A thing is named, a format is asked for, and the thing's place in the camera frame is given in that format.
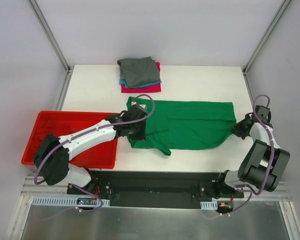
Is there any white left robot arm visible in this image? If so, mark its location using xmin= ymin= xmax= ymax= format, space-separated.
xmin=33 ymin=102 xmax=148 ymax=195

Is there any white cable duct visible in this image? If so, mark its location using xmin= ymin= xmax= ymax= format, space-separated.
xmin=200 ymin=200 xmax=218 ymax=211
xmin=32 ymin=196 xmax=110 ymax=208

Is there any left aluminium frame post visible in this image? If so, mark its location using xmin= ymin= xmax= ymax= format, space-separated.
xmin=27 ymin=0 xmax=75 ymax=74

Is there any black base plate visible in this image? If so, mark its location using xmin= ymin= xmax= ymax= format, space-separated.
xmin=66 ymin=170 xmax=245 ymax=210

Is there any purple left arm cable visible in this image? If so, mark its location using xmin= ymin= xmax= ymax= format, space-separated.
xmin=33 ymin=93 xmax=156 ymax=222

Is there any aluminium front rail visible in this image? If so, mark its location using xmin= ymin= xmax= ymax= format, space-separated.
xmin=21 ymin=176 xmax=68 ymax=196

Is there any right white cable duct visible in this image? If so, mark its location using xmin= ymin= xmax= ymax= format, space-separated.
xmin=200 ymin=200 xmax=218 ymax=211

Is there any right aluminium frame post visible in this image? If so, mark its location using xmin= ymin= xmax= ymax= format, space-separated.
xmin=242 ymin=0 xmax=293 ymax=76

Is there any left white cable duct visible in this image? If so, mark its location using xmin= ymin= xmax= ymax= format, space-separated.
xmin=32 ymin=196 xmax=110 ymax=208

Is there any folded pink t-shirt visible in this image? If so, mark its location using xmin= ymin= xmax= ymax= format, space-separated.
xmin=120 ymin=62 xmax=161 ymax=94

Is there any green t-shirt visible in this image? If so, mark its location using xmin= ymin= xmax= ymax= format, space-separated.
xmin=128 ymin=98 xmax=237 ymax=156

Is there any folded teal t-shirt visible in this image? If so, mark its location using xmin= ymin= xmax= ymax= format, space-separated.
xmin=119 ymin=76 xmax=162 ymax=89

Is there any red plastic bin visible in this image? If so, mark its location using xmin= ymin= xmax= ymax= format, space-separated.
xmin=21 ymin=111 xmax=118 ymax=169

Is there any folded grey t-shirt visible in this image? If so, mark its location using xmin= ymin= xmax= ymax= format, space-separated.
xmin=117 ymin=56 xmax=161 ymax=88

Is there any red t-shirt in bin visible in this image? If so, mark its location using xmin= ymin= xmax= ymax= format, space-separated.
xmin=30 ymin=121 xmax=72 ymax=160

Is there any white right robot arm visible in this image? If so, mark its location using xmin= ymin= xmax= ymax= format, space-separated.
xmin=215 ymin=105 xmax=290 ymax=198

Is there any aluminium frame post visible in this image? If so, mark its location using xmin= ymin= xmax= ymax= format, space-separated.
xmin=27 ymin=0 xmax=75 ymax=74
xmin=242 ymin=0 xmax=293 ymax=76

